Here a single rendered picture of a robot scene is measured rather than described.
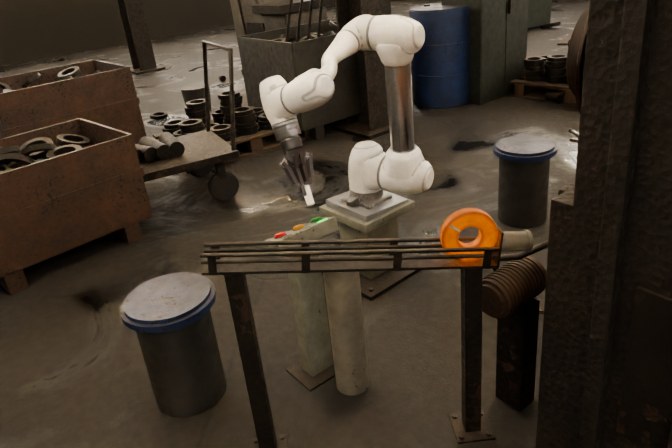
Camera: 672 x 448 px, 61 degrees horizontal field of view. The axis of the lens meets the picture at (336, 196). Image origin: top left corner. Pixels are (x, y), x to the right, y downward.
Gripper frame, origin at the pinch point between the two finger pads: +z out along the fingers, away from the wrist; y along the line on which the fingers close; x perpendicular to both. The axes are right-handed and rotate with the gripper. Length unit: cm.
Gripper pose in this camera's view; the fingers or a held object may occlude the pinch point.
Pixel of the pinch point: (307, 195)
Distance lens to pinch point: 194.5
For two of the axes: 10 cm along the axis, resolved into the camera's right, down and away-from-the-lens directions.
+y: 7.8, -3.1, 5.4
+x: -5.5, 0.7, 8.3
